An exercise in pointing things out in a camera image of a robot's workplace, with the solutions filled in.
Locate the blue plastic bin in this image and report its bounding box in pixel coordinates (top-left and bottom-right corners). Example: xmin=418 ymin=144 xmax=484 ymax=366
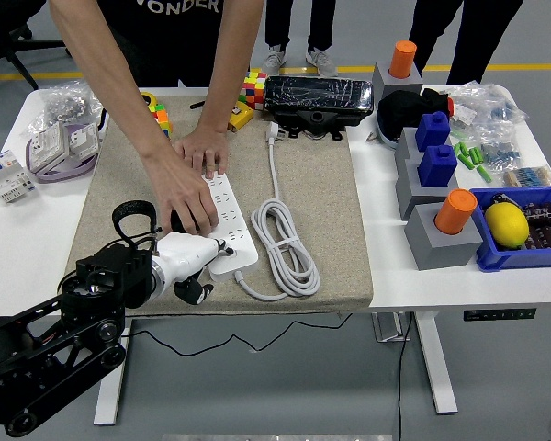
xmin=468 ymin=185 xmax=551 ymax=273

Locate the grey under-table bracket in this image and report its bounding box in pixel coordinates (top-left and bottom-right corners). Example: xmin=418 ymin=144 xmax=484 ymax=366
xmin=371 ymin=311 xmax=412 ymax=344

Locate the white blue-rimmed object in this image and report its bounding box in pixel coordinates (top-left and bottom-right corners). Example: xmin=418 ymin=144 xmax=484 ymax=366
xmin=377 ymin=121 xmax=401 ymax=151

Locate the grey block with hole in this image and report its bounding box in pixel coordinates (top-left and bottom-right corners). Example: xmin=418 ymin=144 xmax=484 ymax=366
xmin=403 ymin=201 xmax=484 ymax=271
xmin=394 ymin=158 xmax=460 ymax=221
xmin=370 ymin=62 xmax=424 ymax=102
xmin=393 ymin=127 xmax=423 ymax=171

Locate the square yellow tape measure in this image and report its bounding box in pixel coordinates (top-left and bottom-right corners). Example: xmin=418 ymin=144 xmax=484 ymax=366
xmin=227 ymin=100 xmax=254 ymax=133

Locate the white power strip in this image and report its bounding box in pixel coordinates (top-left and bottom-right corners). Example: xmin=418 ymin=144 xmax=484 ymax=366
xmin=200 ymin=172 xmax=260 ymax=284

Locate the black table control panel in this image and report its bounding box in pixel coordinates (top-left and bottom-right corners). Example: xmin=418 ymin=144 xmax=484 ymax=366
xmin=462 ymin=307 xmax=537 ymax=322

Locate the grey-brown fabric mat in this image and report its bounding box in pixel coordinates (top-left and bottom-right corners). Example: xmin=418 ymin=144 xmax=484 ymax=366
xmin=63 ymin=95 xmax=374 ymax=318

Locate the white circuit breaker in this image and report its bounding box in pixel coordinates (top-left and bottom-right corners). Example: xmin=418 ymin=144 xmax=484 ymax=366
xmin=0 ymin=150 xmax=39 ymax=203

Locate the black office chair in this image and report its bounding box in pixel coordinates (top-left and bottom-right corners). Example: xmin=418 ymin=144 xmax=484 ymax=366
xmin=0 ymin=0 xmax=73 ymax=91

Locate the thin black adapter cord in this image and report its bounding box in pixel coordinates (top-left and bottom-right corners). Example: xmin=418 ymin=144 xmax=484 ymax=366
xmin=121 ymin=313 xmax=354 ymax=357

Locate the dark brown capacitor pile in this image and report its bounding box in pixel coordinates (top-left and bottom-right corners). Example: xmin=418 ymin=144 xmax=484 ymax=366
xmin=523 ymin=201 xmax=551 ymax=250

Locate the large white socket panel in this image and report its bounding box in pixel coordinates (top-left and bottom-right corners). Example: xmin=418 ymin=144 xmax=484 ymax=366
xmin=29 ymin=122 xmax=70 ymax=174

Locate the purple tray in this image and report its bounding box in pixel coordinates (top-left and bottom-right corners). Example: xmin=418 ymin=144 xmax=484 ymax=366
xmin=25 ymin=122 xmax=101 ymax=184

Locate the small white socket panel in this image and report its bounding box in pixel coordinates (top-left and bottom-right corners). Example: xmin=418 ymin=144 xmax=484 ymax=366
xmin=67 ymin=122 xmax=101 ymax=161

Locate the black hanging cable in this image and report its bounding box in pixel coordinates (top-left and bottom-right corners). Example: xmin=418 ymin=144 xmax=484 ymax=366
xmin=396 ymin=311 xmax=415 ymax=441

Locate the round yellow tape measure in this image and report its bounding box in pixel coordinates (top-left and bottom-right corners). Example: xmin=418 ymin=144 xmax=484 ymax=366
xmin=98 ymin=91 xmax=160 ymax=139

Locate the black plastic-wrapped device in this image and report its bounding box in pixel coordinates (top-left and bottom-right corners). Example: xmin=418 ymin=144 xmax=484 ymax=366
xmin=262 ymin=75 xmax=375 ymax=141

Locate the black cloth bundle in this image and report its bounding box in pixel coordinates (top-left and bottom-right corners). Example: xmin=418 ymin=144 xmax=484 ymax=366
xmin=376 ymin=86 xmax=455 ymax=139

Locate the person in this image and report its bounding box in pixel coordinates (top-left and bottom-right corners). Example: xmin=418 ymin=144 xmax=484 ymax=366
xmin=96 ymin=0 xmax=267 ymax=89
xmin=262 ymin=0 xmax=339 ymax=78
xmin=408 ymin=0 xmax=524 ymax=86

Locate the orange cylinder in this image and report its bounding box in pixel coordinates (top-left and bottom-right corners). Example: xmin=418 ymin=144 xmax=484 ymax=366
xmin=389 ymin=40 xmax=418 ymax=79
xmin=433 ymin=187 xmax=478 ymax=235

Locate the white power strip cable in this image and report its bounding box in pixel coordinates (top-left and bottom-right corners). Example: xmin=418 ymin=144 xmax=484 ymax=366
xmin=232 ymin=121 xmax=321 ymax=302

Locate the blue square peg block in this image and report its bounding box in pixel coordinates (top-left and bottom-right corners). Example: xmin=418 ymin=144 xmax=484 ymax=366
xmin=414 ymin=110 xmax=451 ymax=153
xmin=417 ymin=144 xmax=458 ymax=188

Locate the yellow lemon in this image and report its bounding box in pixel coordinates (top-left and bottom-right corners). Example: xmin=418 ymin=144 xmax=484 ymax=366
xmin=483 ymin=201 xmax=531 ymax=250

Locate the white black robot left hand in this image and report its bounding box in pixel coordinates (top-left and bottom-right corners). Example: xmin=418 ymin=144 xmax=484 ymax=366
xmin=157 ymin=232 xmax=235 ymax=305

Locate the clear bag of blue parts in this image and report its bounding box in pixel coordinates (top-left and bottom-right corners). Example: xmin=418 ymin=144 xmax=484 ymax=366
xmin=475 ymin=123 xmax=523 ymax=167
xmin=447 ymin=80 xmax=530 ymax=139

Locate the person's right hand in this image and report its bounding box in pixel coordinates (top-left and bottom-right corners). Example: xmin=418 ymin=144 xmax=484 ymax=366
xmin=141 ymin=141 xmax=220 ymax=236

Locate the white table leg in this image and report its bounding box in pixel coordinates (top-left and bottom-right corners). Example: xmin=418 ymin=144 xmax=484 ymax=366
xmin=93 ymin=319 xmax=134 ymax=426
xmin=412 ymin=311 xmax=459 ymax=415

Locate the person's left hand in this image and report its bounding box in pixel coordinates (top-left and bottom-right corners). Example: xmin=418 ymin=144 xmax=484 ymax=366
xmin=172 ymin=123 xmax=231 ymax=180

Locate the clear bag of resistors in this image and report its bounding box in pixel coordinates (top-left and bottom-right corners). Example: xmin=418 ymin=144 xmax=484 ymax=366
xmin=502 ymin=164 xmax=551 ymax=188

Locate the colourful puzzle cube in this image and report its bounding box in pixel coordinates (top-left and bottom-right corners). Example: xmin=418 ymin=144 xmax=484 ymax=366
xmin=238 ymin=71 xmax=267 ymax=112
xmin=147 ymin=103 xmax=173 ymax=139

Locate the clear bag of screws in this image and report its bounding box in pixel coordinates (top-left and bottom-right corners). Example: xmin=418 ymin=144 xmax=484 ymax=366
xmin=20 ymin=80 xmax=96 ymax=139

